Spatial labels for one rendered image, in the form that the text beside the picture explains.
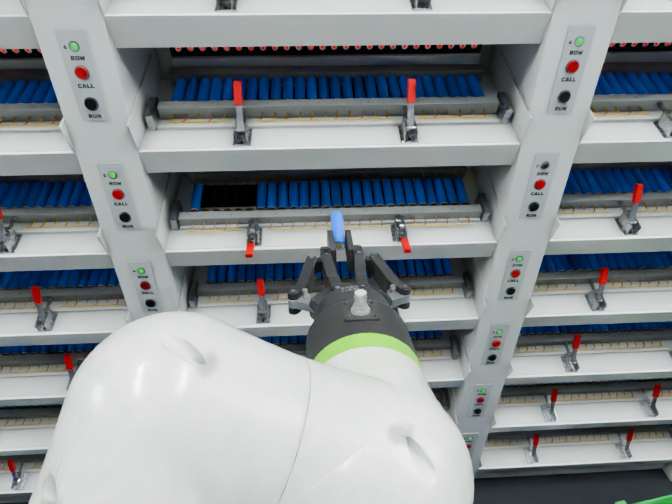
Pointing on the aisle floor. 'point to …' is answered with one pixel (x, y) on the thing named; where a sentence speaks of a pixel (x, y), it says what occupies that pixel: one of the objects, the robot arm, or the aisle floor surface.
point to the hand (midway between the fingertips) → (340, 249)
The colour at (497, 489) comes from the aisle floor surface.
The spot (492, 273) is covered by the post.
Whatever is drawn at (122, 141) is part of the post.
